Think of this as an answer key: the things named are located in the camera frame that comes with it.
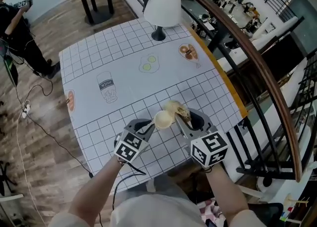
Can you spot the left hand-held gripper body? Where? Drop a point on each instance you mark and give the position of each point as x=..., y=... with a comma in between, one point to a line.
x=128, y=147

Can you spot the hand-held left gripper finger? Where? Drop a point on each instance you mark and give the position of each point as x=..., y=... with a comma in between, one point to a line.
x=144, y=123
x=151, y=132

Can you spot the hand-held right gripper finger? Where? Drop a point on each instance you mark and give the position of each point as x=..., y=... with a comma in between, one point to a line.
x=183, y=126
x=195, y=117

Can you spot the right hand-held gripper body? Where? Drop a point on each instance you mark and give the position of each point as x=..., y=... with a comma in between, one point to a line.
x=209, y=149

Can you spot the cream cup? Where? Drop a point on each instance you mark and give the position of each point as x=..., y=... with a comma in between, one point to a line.
x=163, y=119

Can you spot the beige scrubbing cloth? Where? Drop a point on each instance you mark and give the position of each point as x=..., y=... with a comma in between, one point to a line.
x=178, y=109

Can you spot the person's left forearm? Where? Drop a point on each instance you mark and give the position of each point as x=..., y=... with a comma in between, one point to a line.
x=95, y=189

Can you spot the person's right forearm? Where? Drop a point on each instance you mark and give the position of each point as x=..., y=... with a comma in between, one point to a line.
x=225, y=191

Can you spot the pink checkered fabric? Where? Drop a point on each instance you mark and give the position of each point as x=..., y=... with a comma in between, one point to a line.
x=210, y=210

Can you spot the person's beige shirt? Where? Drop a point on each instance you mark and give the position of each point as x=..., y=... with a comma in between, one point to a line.
x=153, y=211

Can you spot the white grid printed tablecloth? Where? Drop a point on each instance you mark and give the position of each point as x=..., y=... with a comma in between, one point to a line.
x=119, y=55

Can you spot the curved wooden handrail railing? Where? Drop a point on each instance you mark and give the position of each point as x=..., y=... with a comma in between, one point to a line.
x=270, y=72

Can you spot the black office chair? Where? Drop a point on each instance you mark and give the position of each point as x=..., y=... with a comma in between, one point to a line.
x=268, y=212

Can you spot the white power strip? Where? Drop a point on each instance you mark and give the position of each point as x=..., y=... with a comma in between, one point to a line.
x=26, y=109

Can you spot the white shade table lamp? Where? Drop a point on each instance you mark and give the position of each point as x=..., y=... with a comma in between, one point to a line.
x=163, y=6

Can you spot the black chair base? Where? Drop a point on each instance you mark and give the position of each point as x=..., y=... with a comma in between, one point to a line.
x=6, y=176

